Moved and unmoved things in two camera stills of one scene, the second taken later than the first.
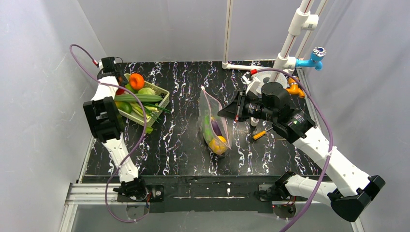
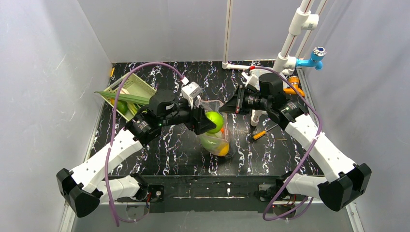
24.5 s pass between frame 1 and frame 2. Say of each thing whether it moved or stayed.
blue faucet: stayed
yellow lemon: moved
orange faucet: stayed
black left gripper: moved
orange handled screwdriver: stayed
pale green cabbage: moved
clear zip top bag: moved
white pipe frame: stayed
